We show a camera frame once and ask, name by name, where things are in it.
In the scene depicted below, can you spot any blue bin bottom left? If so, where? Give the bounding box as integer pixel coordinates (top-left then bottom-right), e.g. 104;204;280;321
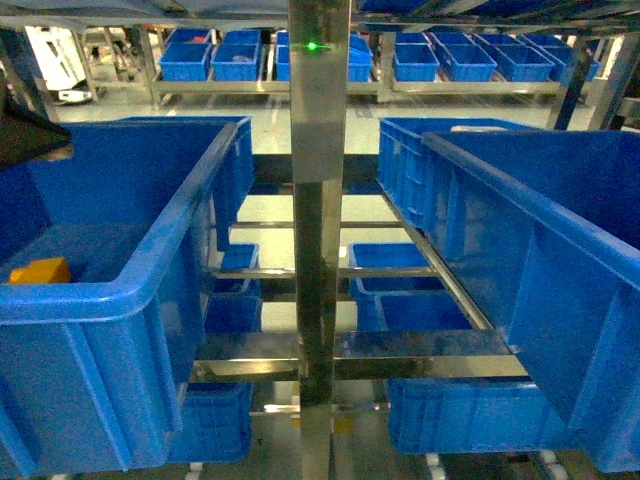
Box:
168;382;253;463

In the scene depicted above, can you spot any yellow toy block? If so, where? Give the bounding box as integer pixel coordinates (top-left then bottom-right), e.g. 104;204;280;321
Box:
7;257;72;285

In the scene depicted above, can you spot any large blue bin right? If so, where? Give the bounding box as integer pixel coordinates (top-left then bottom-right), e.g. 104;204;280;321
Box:
423;130;639;472

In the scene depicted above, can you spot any small blue bin below rail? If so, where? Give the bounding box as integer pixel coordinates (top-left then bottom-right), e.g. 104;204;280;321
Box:
348;243;471;332

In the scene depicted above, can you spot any blue bin bottom right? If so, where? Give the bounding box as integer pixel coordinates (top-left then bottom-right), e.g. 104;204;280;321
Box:
385;379;578;454

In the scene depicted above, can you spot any steel shelf frame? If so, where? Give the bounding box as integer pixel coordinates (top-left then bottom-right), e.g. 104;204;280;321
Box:
190;154;528;385

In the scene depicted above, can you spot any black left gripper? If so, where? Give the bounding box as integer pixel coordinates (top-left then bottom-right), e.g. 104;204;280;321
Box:
1;74;73;173

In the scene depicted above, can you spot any large blue bin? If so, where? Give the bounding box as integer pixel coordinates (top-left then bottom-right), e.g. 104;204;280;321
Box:
1;116;254;478
423;130;639;472

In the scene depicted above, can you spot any steel vertical post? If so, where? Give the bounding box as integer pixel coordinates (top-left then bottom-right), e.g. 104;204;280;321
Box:
288;1;352;479

